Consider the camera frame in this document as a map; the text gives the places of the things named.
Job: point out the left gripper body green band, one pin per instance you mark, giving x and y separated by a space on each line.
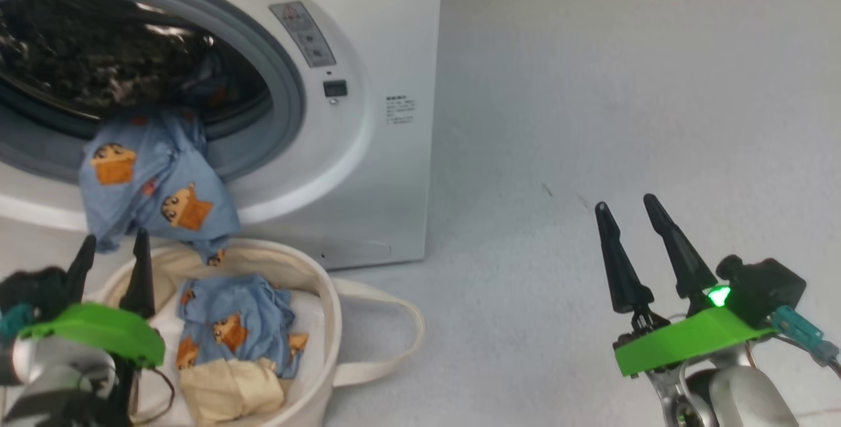
98 325

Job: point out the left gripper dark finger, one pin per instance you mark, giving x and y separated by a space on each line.
139 289
80 276

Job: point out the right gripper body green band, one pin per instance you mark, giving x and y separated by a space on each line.
690 341

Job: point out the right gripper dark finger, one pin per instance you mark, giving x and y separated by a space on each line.
686 269
627 289

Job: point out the blue cartoon print garment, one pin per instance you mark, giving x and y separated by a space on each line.
230 309
151 177

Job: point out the cream cloth garment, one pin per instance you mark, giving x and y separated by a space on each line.
223 387

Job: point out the cream canvas laundry basket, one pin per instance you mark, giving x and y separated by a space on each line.
341 348

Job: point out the white front-load washing machine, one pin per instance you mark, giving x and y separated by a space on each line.
394 184

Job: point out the steel washer drum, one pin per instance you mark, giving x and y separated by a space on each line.
85 52

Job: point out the grey warning sticker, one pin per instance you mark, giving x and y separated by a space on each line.
302 34

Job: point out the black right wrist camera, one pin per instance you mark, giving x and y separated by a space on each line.
765 286

